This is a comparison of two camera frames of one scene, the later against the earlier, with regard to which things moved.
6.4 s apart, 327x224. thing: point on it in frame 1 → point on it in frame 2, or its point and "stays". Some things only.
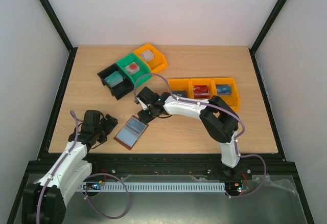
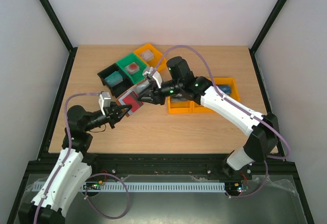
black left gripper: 109,126 → 113,113
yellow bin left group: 158,62 stays
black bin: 115,78 stays
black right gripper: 144,114 → 156,93
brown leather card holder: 131,132 → 130,97
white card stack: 147,55 stays
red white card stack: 132,68 stays
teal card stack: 114,79 stays
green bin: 136,69 stays
